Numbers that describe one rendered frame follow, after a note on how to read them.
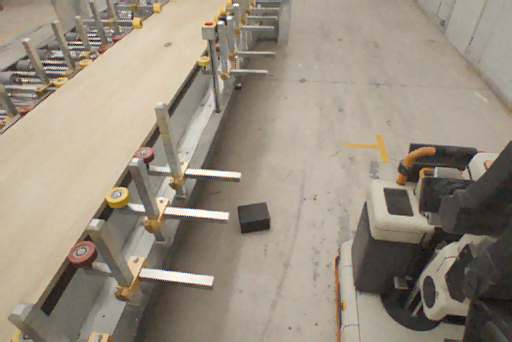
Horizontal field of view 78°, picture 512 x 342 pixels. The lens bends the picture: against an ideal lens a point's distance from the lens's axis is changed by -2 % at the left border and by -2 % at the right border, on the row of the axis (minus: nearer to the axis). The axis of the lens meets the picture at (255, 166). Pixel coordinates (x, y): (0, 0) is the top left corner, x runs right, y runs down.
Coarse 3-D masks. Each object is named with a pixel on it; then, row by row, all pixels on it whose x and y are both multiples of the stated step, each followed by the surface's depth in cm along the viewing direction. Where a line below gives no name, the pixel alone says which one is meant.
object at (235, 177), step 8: (152, 168) 143; (160, 168) 143; (168, 168) 143; (168, 176) 143; (192, 176) 141; (200, 176) 140; (208, 176) 139; (216, 176) 139; (224, 176) 138; (232, 176) 138; (240, 176) 139
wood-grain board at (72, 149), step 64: (192, 0) 330; (128, 64) 210; (192, 64) 207; (64, 128) 154; (128, 128) 153; (0, 192) 122; (64, 192) 121; (0, 256) 100; (64, 256) 99; (0, 320) 85
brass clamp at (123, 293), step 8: (128, 264) 105; (136, 264) 104; (144, 264) 107; (136, 272) 102; (136, 280) 102; (120, 288) 98; (128, 288) 98; (136, 288) 102; (120, 296) 98; (128, 296) 98
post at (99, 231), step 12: (96, 228) 81; (108, 228) 85; (96, 240) 84; (108, 240) 85; (108, 252) 87; (120, 252) 92; (108, 264) 91; (120, 264) 92; (120, 276) 95; (132, 276) 100; (132, 300) 105
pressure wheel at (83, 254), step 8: (72, 248) 101; (80, 248) 101; (88, 248) 101; (96, 248) 103; (72, 256) 99; (80, 256) 99; (88, 256) 99; (96, 256) 102; (72, 264) 99; (80, 264) 98; (88, 264) 99
